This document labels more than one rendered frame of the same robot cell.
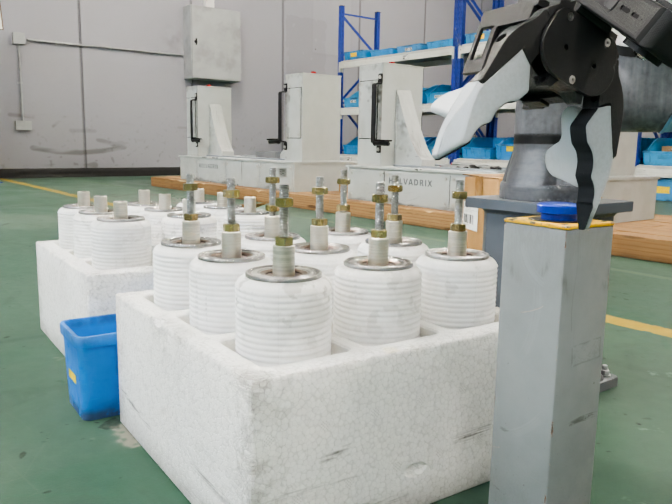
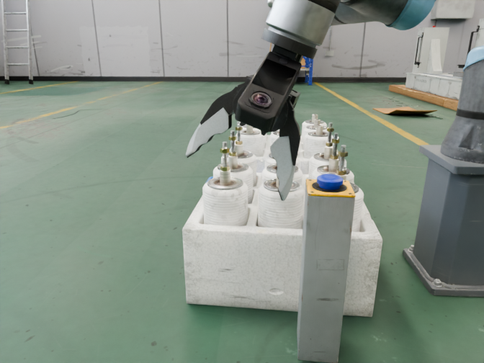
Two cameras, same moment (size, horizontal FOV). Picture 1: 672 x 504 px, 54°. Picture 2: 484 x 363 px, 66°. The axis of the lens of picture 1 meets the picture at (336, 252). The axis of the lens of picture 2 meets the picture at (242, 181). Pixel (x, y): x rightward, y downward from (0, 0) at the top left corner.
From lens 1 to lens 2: 0.50 m
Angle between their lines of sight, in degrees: 41
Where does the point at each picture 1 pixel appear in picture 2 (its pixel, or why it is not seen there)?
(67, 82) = (356, 27)
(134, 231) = (250, 140)
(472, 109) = (195, 137)
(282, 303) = (210, 197)
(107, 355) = not seen: hidden behind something
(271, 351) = (207, 217)
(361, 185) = not seen: outside the picture
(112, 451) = not seen: hidden behind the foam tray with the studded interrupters
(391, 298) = (272, 205)
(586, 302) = (328, 238)
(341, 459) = (230, 273)
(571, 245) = (312, 204)
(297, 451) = (206, 263)
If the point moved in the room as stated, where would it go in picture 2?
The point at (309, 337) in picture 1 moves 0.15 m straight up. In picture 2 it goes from (222, 215) to (221, 143)
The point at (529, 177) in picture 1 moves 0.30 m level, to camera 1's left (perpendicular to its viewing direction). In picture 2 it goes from (451, 140) to (326, 123)
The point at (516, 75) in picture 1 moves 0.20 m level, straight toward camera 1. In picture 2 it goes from (220, 120) to (55, 139)
